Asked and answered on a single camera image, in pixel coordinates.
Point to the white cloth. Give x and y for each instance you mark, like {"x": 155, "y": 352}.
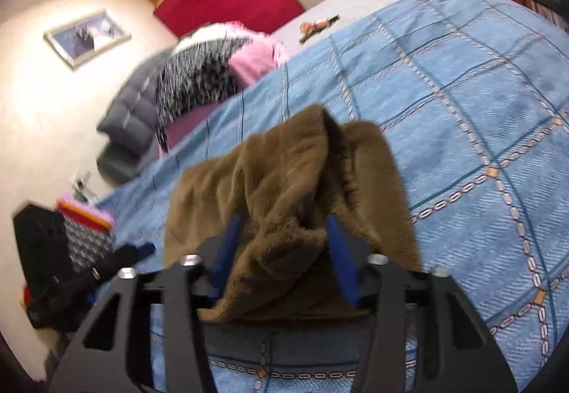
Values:
{"x": 200, "y": 37}

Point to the pink handheld fan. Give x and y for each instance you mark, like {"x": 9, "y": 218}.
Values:
{"x": 318, "y": 25}

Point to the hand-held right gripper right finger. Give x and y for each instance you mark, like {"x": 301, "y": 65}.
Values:
{"x": 342, "y": 259}

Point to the black flat comb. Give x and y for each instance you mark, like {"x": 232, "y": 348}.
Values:
{"x": 306, "y": 38}

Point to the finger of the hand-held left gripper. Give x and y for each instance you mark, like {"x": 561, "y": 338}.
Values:
{"x": 124, "y": 257}

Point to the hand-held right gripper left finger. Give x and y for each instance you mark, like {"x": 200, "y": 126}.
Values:
{"x": 226, "y": 250}

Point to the grey padded headboard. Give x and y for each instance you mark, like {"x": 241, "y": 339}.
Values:
{"x": 129, "y": 126}

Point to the leopard print cloth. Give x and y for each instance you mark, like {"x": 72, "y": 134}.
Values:
{"x": 195, "y": 77}

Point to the orange edged cushion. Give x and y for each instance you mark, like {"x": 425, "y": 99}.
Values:
{"x": 84, "y": 213}

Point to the framed wall photo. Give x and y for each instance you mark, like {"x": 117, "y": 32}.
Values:
{"x": 86, "y": 37}

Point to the pink quilt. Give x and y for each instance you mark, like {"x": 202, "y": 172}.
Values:
{"x": 253, "y": 59}

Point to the blue checked blanket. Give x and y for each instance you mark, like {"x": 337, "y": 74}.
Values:
{"x": 444, "y": 108}

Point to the brown fleece pants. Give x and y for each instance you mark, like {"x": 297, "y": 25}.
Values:
{"x": 284, "y": 179}

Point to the pale blue bed sheet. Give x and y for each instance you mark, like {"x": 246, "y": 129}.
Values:
{"x": 355, "y": 6}

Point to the wall socket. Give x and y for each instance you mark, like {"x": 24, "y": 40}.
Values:
{"x": 82, "y": 186}

